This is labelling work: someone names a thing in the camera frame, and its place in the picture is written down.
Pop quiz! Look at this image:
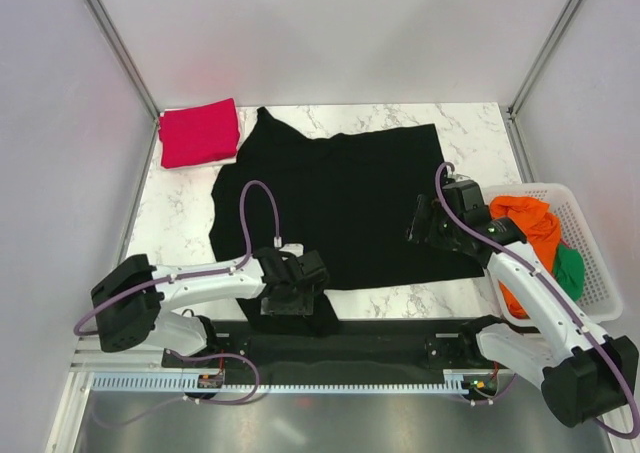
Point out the aluminium frame post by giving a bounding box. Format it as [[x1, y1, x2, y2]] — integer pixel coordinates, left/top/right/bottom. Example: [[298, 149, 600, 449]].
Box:
[[505, 0, 586, 122], [69, 0, 166, 119]]

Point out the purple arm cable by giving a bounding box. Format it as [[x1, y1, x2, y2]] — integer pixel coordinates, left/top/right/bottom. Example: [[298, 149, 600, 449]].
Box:
[[433, 161, 639, 440], [73, 179, 284, 430]]

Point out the folded magenta t shirt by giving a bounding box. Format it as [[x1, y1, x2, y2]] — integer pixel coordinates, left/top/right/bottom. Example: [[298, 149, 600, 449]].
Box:
[[158, 97, 239, 170]]

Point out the orange t shirt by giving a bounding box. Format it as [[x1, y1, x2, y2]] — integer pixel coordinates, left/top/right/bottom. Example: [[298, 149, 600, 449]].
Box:
[[488, 195, 561, 320]]

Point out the green t shirt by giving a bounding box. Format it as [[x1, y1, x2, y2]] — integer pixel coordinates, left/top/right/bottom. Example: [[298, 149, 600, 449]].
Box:
[[552, 242, 585, 301]]

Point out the right aluminium frame post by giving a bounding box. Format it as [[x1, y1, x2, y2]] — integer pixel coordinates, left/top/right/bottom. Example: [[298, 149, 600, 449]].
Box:
[[505, 0, 586, 122]]

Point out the left aluminium frame post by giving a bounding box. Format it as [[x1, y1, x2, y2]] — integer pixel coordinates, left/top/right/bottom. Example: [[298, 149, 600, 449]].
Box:
[[69, 0, 166, 119]]

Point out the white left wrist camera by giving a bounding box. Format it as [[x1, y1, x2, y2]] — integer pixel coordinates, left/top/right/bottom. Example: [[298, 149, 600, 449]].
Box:
[[275, 243, 304, 256]]

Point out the aluminium front rail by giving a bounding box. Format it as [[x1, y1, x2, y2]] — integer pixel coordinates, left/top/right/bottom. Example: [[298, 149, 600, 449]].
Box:
[[71, 332, 495, 372]]

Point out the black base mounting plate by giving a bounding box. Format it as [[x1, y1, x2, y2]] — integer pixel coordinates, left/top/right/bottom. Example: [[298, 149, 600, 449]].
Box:
[[161, 317, 499, 388]]

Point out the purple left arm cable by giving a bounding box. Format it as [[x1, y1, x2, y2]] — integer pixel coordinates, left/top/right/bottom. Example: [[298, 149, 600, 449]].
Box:
[[73, 179, 284, 430]]

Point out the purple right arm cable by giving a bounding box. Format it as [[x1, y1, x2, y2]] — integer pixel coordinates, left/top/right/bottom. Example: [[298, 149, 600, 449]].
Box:
[[433, 161, 639, 440]]

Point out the white slotted cable duct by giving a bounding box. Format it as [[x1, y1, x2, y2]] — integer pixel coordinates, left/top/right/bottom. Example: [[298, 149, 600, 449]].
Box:
[[90, 370, 484, 395]]

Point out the white plastic laundry basket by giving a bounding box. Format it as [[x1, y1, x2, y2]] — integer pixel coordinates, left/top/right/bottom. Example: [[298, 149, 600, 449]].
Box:
[[482, 183, 623, 323]]

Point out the black t shirt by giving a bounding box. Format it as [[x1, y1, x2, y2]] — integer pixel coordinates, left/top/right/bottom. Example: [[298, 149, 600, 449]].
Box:
[[208, 105, 485, 338]]

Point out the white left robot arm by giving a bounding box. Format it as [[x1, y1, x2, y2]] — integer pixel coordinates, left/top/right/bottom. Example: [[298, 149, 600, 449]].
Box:
[[91, 245, 329, 366]]

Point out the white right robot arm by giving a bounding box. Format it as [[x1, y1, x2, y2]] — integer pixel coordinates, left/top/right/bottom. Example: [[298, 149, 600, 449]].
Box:
[[407, 179, 639, 439]]

